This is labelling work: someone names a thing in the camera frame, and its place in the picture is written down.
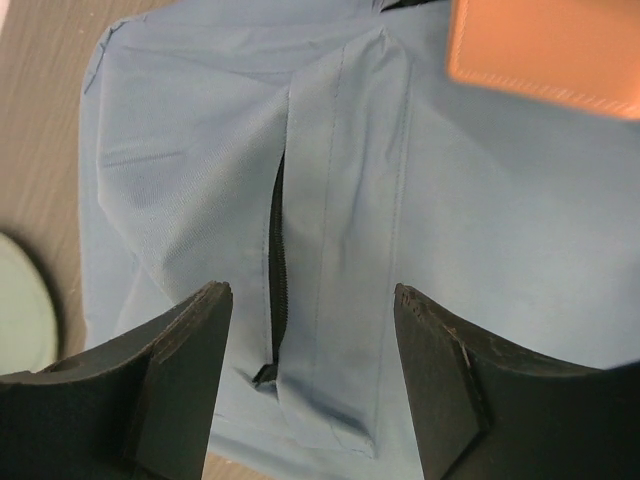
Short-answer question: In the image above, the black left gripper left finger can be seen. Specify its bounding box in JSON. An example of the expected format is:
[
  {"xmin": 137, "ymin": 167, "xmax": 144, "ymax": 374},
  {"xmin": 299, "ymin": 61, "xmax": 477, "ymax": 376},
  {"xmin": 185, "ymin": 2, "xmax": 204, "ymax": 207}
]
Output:
[{"xmin": 1, "ymin": 282, "xmax": 233, "ymax": 479}]

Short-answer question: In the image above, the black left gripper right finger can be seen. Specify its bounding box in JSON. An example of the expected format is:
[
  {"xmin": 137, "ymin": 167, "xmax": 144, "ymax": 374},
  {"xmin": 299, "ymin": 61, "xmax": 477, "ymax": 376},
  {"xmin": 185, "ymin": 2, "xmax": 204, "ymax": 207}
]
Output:
[{"xmin": 394, "ymin": 284, "xmax": 639, "ymax": 479}]

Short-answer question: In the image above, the light blue student backpack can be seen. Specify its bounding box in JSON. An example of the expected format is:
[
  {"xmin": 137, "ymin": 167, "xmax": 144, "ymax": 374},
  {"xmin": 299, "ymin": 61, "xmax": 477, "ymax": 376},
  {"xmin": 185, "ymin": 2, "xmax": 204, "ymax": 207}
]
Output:
[{"xmin": 79, "ymin": 1, "xmax": 639, "ymax": 479}]

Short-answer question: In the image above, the pale green round plate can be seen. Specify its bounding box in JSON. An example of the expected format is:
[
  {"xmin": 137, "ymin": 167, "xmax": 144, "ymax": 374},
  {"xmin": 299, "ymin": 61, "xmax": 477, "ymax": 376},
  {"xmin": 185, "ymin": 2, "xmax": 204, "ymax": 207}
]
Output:
[{"xmin": 0, "ymin": 234, "xmax": 59, "ymax": 375}]

